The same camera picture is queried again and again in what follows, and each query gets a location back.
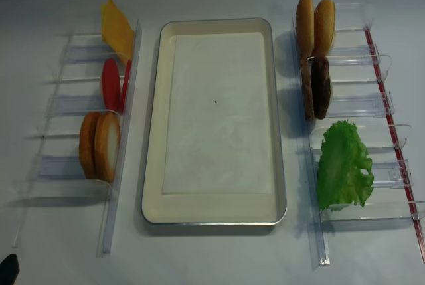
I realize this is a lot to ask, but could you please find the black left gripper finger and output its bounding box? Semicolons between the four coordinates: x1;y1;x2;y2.
0;254;20;285

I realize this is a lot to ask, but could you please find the toasted bun slice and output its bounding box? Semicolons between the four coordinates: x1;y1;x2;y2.
94;112;120;183

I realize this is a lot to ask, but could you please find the red tomato slice outer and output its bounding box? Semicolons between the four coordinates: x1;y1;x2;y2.
101;58;120;112

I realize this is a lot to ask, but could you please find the red tomato slice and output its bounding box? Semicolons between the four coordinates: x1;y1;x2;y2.
118;60;132;114
101;58;120;112

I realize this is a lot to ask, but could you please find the red tomato slice inner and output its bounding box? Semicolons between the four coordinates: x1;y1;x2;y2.
118;60;132;114

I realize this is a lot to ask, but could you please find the yellow cheese slice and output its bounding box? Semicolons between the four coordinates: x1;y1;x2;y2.
101;0;135;65

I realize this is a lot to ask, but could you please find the green lettuce leaf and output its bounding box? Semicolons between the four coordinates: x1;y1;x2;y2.
317;120;375;211

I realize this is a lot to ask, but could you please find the brown meat patty rear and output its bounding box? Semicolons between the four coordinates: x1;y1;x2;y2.
300;57;315;121

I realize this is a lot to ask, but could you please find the brown meat patty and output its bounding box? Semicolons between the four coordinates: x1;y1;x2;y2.
311;56;331;120
300;57;315;121

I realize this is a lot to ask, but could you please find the brown meat patty front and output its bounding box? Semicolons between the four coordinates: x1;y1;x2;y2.
311;56;331;120

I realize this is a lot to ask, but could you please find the clear acrylic left rack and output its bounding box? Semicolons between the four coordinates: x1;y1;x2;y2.
14;24;142;257

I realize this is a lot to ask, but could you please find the clear acrylic rack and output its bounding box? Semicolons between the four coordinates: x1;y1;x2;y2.
299;3;424;266
14;24;142;257

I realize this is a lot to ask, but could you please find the brown bun slice outer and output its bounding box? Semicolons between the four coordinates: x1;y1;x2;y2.
79;112;100;179

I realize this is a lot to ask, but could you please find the cream metal tray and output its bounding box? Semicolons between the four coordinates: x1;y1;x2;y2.
141;18;287;225

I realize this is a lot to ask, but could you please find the white paper tray liner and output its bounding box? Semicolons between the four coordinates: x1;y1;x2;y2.
163;33;272;193

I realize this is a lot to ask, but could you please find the sesame bun top slice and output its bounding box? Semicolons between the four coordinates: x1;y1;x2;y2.
296;0;314;58

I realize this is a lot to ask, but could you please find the clear acrylic right rack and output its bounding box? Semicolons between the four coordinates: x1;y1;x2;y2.
299;3;424;266

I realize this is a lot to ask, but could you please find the tan bun bottom slice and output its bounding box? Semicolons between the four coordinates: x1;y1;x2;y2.
313;0;335;56

